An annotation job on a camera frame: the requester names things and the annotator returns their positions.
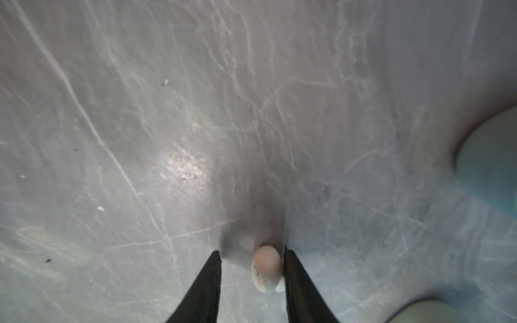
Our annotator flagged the white earbud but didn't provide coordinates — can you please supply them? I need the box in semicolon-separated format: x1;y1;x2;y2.
251;245;285;293

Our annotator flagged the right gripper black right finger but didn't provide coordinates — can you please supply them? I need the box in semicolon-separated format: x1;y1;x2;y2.
283;247;338;323

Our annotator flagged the blue earbud charging case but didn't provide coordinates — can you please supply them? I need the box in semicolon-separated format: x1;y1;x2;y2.
455;106;516;217

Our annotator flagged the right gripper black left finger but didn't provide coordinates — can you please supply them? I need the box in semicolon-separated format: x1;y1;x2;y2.
166;250;222;323

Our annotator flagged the mint green earbud charging case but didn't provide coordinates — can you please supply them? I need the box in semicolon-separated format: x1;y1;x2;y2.
387;300;466;323

